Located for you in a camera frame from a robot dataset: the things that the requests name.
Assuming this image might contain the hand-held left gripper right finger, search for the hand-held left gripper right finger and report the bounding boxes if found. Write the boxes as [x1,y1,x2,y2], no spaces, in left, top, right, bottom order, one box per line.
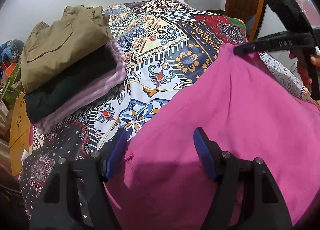
[193,127,293,230]

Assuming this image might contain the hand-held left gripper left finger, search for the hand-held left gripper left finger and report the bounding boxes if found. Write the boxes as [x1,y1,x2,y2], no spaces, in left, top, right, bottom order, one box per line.
[31,127,129,230]

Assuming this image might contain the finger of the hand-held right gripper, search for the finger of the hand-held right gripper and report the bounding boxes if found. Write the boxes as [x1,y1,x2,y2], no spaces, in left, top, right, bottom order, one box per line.
[233,37,270,57]

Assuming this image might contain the pink pants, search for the pink pants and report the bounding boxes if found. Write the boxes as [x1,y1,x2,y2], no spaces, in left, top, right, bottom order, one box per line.
[104,42,320,230]

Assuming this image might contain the black pants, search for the black pants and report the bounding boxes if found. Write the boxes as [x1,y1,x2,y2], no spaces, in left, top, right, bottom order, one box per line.
[25,45,118,124]

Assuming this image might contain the khaki pants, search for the khaki pants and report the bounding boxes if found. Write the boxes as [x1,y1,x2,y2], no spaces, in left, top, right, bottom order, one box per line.
[11,5,114,94]

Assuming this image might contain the person's right hand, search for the person's right hand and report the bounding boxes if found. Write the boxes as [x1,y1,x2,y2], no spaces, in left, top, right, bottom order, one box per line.
[289,51,320,88]

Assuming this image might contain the pink striped folded cloth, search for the pink striped folded cloth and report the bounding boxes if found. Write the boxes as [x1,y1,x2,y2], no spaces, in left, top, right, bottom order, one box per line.
[36,39,128,133]

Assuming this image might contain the patchwork bed sheet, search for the patchwork bed sheet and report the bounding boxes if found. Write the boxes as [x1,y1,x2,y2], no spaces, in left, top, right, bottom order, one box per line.
[19,0,320,230]

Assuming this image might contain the wooden lap table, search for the wooden lap table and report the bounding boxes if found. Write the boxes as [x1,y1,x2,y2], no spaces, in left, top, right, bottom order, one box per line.
[9,92,33,177]

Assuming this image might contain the green storage bag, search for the green storage bag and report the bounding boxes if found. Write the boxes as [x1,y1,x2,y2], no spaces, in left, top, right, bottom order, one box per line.
[0,62,22,107]

